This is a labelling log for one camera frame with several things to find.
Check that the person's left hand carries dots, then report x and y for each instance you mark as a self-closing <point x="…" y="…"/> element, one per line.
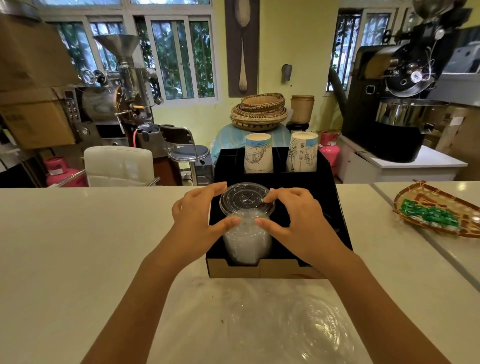
<point x="191" y="225"/>

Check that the person's right hand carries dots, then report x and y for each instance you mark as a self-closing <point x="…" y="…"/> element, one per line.
<point x="303" y="228"/>

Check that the person's left thumb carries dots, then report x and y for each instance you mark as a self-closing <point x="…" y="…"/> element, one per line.
<point x="227" y="223"/>

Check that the person's right thumb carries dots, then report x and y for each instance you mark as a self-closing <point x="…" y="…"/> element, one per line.
<point x="270" y="226"/>

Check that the stack of clear plastic lids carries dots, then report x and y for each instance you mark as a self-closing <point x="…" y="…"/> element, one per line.
<point x="245" y="234"/>

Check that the person's right forearm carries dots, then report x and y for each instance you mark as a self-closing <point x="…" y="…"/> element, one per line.
<point x="371" y="311"/>

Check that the person's left forearm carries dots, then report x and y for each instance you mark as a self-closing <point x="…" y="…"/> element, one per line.
<point x="142" y="307"/>

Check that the black cardboard organizer box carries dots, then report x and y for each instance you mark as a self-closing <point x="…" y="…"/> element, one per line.
<point x="315" y="187"/>

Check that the paper cup stack, boat print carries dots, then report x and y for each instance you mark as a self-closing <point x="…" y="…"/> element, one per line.
<point x="258" y="152"/>

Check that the black chrome stool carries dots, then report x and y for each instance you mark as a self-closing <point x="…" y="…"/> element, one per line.
<point x="189" y="153"/>

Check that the paper cup stack, line drawing print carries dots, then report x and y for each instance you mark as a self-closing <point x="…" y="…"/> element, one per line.
<point x="302" y="152"/>

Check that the blue cloth covered table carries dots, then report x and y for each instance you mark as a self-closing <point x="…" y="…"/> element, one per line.
<point x="230" y="137"/>

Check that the pink gas cylinder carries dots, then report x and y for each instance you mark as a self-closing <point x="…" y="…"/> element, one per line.
<point x="330" y="150"/>
<point x="60" y="174"/>

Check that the small black round stand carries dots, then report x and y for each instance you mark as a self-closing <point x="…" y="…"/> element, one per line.
<point x="297" y="126"/>

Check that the clear plastic wrap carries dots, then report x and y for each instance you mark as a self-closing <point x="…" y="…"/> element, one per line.
<point x="311" y="330"/>

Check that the stack of woven basket trays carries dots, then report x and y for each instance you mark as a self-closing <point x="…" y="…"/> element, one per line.
<point x="260" y="110"/>

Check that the tall woven basket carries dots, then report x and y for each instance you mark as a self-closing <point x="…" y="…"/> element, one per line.
<point x="302" y="108"/>

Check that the white padded chair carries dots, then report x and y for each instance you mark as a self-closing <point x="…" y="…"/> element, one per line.
<point x="118" y="165"/>

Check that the white cabinet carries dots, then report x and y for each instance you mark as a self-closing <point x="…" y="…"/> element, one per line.
<point x="408" y="167"/>

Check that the pile of green packets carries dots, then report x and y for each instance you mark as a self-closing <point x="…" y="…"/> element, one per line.
<point x="429" y="214"/>

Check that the black coffee roaster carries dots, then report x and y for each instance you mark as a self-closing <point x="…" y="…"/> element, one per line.
<point x="397" y="112"/>

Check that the silver coffee roaster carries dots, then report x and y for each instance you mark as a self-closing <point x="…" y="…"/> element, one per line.
<point x="112" y="93"/>

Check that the wide barred window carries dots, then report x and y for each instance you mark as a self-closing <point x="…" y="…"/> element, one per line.
<point x="172" y="56"/>

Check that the woven bamboo tray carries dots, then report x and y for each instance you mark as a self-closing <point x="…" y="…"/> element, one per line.
<point x="465" y="217"/>

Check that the narrow barred window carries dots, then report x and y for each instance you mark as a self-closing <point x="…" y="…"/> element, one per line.
<point x="347" y="45"/>

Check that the cardboard box with white label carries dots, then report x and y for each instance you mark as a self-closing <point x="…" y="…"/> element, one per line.
<point x="459" y="135"/>

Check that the small brown cardboard box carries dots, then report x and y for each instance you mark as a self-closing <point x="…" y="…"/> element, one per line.
<point x="37" y="122"/>

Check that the large brown cardboard box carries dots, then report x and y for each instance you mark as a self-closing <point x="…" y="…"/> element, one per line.
<point x="30" y="56"/>

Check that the grey wall lamp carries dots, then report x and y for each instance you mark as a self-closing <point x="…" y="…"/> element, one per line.
<point x="287" y="72"/>

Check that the spoon wall poster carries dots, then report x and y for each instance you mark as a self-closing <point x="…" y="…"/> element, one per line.
<point x="242" y="48"/>

